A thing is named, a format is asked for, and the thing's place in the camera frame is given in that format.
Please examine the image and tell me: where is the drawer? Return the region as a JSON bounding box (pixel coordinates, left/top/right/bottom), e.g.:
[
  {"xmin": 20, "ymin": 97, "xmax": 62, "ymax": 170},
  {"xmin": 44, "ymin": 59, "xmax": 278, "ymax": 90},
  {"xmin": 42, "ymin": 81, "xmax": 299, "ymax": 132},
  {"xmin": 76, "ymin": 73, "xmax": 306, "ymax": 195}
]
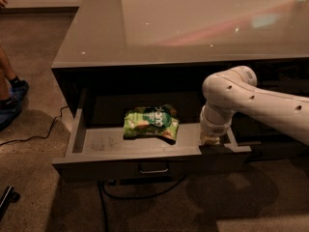
[
  {"xmin": 248, "ymin": 141, "xmax": 309, "ymax": 161},
  {"xmin": 53, "ymin": 89, "xmax": 251, "ymax": 182}
]

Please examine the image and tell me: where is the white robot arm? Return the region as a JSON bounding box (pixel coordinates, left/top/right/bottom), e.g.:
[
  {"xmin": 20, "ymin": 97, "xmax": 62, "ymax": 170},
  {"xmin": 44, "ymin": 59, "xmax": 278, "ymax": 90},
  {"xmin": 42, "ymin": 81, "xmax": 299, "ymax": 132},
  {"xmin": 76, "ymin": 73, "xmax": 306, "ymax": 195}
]
[{"xmin": 200, "ymin": 66, "xmax": 309, "ymax": 145}]

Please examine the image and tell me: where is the dark grey drawer cabinet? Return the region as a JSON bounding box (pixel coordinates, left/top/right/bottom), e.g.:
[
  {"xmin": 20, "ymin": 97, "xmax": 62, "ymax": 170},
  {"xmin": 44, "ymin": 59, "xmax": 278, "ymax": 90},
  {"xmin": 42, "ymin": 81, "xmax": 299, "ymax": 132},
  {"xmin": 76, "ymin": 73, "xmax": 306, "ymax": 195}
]
[{"xmin": 51, "ymin": 0, "xmax": 309, "ymax": 166}]

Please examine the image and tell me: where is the green snack bag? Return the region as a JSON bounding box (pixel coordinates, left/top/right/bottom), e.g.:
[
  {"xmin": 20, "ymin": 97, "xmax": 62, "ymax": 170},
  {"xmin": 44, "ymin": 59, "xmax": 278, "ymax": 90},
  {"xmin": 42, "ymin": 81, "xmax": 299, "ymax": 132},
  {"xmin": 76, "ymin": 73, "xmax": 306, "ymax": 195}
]
[{"xmin": 124, "ymin": 104, "xmax": 180, "ymax": 144}]

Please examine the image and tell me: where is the blue left shoe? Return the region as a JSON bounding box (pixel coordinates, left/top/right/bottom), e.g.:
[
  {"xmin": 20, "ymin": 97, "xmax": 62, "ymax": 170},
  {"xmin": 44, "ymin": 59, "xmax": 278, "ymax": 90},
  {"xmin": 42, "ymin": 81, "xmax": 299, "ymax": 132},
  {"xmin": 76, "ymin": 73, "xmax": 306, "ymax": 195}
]
[{"xmin": 11, "ymin": 80, "xmax": 29, "ymax": 101}]

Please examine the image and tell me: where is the blue shoe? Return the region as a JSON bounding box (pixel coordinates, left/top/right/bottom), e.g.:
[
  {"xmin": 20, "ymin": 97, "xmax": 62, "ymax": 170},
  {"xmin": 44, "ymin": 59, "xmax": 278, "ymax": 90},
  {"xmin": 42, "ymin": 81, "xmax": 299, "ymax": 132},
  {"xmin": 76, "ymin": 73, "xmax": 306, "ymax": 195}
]
[
  {"xmin": 0, "ymin": 97, "xmax": 22, "ymax": 131},
  {"xmin": 11, "ymin": 80, "xmax": 29, "ymax": 101}
]

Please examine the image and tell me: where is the blue right shoe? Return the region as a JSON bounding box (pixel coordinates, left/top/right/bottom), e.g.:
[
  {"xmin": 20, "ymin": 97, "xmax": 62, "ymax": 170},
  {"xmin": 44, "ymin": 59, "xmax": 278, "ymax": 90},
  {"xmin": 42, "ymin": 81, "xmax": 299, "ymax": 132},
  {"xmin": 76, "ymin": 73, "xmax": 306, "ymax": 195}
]
[{"xmin": 0, "ymin": 97, "xmax": 22, "ymax": 131}]

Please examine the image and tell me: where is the person in yellow shorts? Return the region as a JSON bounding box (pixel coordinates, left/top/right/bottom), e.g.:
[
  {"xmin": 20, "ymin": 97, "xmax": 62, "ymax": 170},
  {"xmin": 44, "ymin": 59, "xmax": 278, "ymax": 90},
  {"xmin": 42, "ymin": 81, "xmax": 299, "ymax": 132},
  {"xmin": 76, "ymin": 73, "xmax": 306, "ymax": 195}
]
[{"xmin": 0, "ymin": 0, "xmax": 31, "ymax": 131}]

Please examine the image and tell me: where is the black object on floor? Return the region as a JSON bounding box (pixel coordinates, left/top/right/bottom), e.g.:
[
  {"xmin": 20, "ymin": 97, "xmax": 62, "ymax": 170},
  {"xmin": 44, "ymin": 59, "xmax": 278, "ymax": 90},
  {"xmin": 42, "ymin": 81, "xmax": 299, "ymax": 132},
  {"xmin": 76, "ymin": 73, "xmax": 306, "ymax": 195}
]
[{"xmin": 0, "ymin": 186, "xmax": 20, "ymax": 215}]

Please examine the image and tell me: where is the thick black floor cable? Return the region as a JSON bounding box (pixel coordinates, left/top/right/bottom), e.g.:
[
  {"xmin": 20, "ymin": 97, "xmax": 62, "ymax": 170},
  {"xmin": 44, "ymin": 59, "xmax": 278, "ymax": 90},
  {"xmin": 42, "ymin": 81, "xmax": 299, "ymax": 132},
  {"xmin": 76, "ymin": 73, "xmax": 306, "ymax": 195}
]
[{"xmin": 97, "ymin": 174, "xmax": 187, "ymax": 232}]

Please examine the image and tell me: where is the thin black floor cable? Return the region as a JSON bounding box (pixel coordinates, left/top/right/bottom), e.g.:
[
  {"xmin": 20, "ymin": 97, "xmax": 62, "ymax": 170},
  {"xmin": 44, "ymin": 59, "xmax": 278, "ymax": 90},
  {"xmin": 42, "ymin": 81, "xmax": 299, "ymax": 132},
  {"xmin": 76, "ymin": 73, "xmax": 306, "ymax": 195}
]
[{"xmin": 0, "ymin": 104, "xmax": 70, "ymax": 147}]

